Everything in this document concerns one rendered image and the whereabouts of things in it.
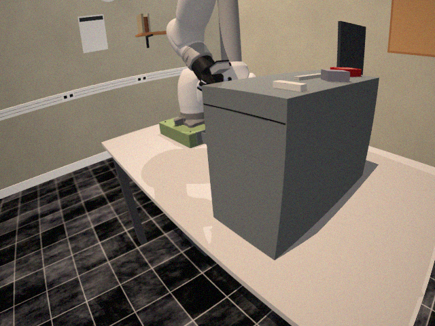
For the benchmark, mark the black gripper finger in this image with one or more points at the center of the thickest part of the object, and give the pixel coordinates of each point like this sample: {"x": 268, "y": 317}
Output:
{"x": 225, "y": 79}
{"x": 202, "y": 83}

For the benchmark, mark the black flat panel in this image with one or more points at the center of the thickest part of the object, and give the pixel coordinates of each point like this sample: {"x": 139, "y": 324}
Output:
{"x": 351, "y": 45}

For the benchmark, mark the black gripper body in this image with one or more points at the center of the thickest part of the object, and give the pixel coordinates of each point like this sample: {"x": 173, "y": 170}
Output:
{"x": 200, "y": 68}

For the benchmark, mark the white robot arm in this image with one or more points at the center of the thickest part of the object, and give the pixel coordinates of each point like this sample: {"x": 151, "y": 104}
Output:
{"x": 186, "y": 35}

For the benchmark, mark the grey tool chest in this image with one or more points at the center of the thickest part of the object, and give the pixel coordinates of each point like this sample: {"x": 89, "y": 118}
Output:
{"x": 279, "y": 159}

